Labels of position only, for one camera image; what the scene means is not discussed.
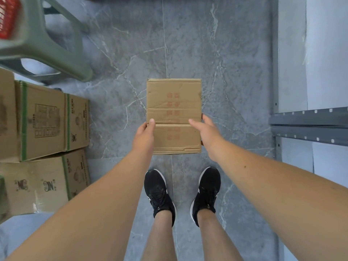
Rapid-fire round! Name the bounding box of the person's left hand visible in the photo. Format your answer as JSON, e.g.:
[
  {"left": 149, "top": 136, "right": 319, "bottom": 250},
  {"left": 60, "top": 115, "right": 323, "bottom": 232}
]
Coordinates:
[{"left": 132, "top": 118, "right": 156, "bottom": 160}]

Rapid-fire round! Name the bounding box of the person's right hand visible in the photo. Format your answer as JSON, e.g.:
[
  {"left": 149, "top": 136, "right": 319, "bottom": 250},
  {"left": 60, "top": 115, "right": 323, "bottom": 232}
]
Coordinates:
[{"left": 189, "top": 114, "right": 227, "bottom": 162}]

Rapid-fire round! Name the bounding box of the brown cardboard box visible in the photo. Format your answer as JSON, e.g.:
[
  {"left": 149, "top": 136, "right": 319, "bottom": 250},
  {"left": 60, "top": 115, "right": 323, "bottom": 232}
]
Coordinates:
[{"left": 146, "top": 78, "right": 203, "bottom": 155}]

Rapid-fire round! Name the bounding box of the person's left forearm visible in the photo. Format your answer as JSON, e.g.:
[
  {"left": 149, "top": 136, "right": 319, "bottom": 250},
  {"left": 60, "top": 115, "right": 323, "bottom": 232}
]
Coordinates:
[{"left": 5, "top": 148, "right": 153, "bottom": 261}]

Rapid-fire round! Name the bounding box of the person's right forearm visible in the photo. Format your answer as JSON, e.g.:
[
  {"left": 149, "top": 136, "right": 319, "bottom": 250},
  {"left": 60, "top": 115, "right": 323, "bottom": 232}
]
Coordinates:
[{"left": 213, "top": 141, "right": 348, "bottom": 261}]

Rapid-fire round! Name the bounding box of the person's right black shoe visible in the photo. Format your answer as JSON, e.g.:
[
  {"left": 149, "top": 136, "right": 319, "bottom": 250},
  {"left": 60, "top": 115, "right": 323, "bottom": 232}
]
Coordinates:
[{"left": 190, "top": 166, "right": 221, "bottom": 227}]

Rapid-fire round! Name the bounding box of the person's black shoe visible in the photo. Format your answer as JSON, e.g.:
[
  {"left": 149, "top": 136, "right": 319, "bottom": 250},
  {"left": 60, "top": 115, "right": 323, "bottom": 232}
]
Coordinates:
[
  {"left": 144, "top": 169, "right": 177, "bottom": 228},
  {"left": 190, "top": 166, "right": 221, "bottom": 227}
]

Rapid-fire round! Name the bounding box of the person's left black shoe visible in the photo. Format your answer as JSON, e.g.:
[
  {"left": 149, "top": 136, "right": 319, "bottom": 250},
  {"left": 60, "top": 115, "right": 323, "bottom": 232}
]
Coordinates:
[{"left": 144, "top": 169, "right": 177, "bottom": 228}]

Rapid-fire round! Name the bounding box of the green-taped printed cardboard carton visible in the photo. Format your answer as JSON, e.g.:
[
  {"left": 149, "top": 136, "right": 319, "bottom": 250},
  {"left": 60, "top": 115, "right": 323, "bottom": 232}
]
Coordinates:
[
  {"left": 0, "top": 148, "right": 91, "bottom": 223},
  {"left": 14, "top": 80, "right": 90, "bottom": 162}
]

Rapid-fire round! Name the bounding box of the person's left leg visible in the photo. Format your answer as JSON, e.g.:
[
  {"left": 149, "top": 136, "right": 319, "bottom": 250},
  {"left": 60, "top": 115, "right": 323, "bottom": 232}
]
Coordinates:
[{"left": 140, "top": 210, "right": 178, "bottom": 261}]

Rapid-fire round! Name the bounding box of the person's leg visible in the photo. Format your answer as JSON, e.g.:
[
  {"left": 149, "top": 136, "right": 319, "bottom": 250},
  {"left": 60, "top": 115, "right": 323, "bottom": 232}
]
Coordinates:
[
  {"left": 197, "top": 209, "right": 244, "bottom": 261},
  {"left": 140, "top": 210, "right": 178, "bottom": 261}
]

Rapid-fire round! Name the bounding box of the person's right leg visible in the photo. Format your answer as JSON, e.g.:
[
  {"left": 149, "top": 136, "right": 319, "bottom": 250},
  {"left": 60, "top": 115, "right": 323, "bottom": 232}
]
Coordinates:
[{"left": 197, "top": 209, "right": 244, "bottom": 261}]

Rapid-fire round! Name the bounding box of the grey metal shelving rack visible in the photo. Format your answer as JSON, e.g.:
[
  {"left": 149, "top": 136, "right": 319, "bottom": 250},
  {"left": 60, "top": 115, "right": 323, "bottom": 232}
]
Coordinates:
[{"left": 269, "top": 0, "right": 348, "bottom": 166}]

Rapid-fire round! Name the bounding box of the green plastic stool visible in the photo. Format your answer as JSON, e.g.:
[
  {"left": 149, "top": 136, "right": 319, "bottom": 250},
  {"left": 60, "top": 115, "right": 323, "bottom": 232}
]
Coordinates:
[{"left": 0, "top": 0, "right": 93, "bottom": 85}]

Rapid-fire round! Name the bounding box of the plain brown cardboard carton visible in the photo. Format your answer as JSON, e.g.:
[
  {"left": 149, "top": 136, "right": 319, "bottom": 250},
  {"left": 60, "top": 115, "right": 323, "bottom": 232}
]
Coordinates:
[{"left": 0, "top": 68, "right": 20, "bottom": 163}]

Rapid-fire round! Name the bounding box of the red plastic basket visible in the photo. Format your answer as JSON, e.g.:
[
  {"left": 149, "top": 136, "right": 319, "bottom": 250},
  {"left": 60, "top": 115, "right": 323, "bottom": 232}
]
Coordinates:
[{"left": 0, "top": 0, "right": 23, "bottom": 40}]

